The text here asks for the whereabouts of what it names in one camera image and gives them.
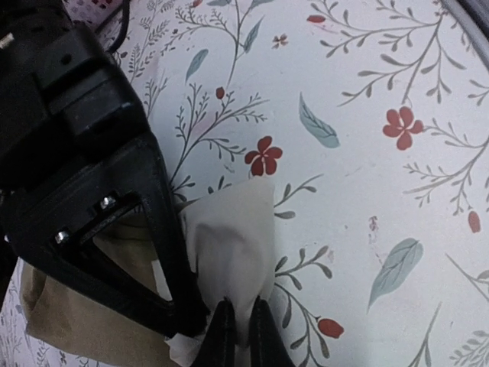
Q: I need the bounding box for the floral patterned table mat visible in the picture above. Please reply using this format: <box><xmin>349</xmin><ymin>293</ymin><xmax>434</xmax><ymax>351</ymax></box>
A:
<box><xmin>0</xmin><ymin>0</ymin><xmax>489</xmax><ymax>367</ymax></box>

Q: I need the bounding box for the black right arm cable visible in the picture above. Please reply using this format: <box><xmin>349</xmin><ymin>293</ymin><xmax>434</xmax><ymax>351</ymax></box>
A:
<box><xmin>106</xmin><ymin>0</ymin><xmax>133</xmax><ymax>54</ymax></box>

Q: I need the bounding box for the aluminium front rail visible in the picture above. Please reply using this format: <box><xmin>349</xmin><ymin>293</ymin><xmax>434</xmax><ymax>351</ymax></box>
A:
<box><xmin>442</xmin><ymin>0</ymin><xmax>488</xmax><ymax>69</ymax></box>

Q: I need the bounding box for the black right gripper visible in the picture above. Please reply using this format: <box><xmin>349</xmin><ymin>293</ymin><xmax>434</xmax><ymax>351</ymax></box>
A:
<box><xmin>1</xmin><ymin>1</ymin><xmax>153</xmax><ymax>245</ymax></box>

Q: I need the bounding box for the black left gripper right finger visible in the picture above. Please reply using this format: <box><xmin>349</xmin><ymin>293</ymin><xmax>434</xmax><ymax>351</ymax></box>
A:
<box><xmin>248</xmin><ymin>297</ymin><xmax>294</xmax><ymax>367</ymax></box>

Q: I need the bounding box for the pink patterned small bowl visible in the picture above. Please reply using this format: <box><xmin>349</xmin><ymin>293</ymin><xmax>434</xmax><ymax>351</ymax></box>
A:
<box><xmin>63</xmin><ymin>0</ymin><xmax>123</xmax><ymax>31</ymax></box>

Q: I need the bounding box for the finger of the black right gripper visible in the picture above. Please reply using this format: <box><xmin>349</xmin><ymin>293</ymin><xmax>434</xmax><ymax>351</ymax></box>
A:
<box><xmin>114</xmin><ymin>133</ymin><xmax>209</xmax><ymax>336</ymax></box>
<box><xmin>11</xmin><ymin>198</ymin><xmax>178</xmax><ymax>333</ymax></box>

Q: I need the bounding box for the khaki tan underwear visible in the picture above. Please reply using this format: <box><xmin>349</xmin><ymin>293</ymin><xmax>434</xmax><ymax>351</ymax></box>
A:
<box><xmin>20</xmin><ymin>179</ymin><xmax>275</xmax><ymax>366</ymax></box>

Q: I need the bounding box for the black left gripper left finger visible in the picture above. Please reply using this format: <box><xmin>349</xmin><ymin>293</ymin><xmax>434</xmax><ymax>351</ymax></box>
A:
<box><xmin>190</xmin><ymin>299</ymin><xmax>237</xmax><ymax>367</ymax></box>

